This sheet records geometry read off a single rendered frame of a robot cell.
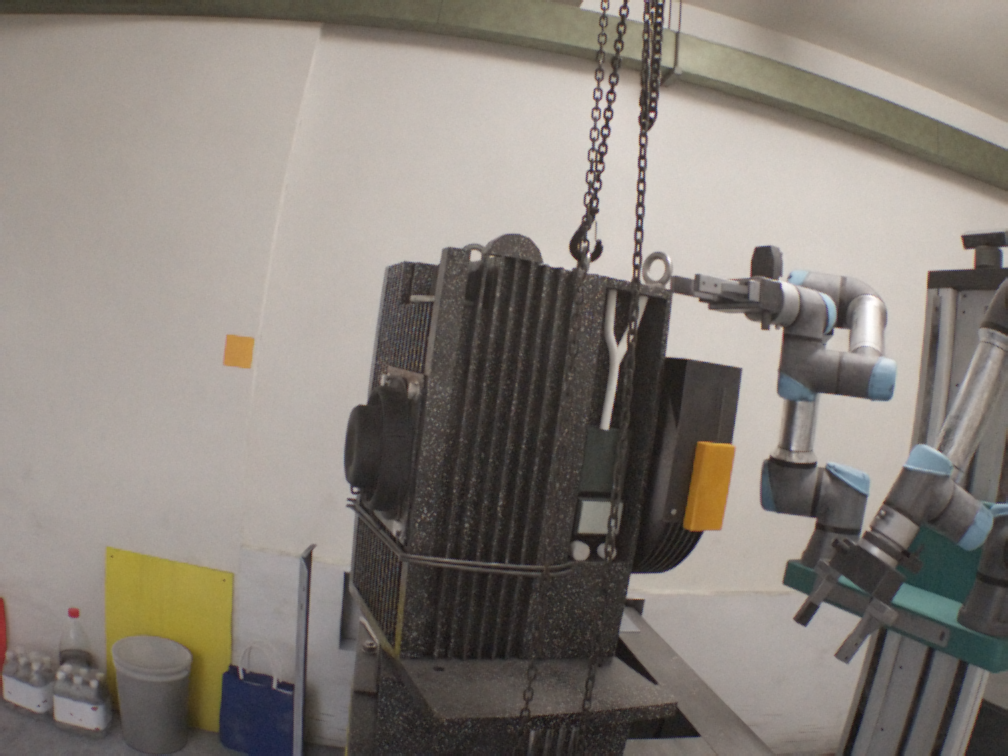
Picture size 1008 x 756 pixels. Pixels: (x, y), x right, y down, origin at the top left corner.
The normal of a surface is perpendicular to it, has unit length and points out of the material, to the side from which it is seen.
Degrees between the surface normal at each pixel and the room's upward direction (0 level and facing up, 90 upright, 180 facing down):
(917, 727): 90
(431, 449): 90
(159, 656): 87
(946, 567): 90
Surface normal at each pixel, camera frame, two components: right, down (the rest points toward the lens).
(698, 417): 0.36, 0.07
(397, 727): 0.14, 0.04
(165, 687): 0.73, 0.17
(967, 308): -0.94, -0.12
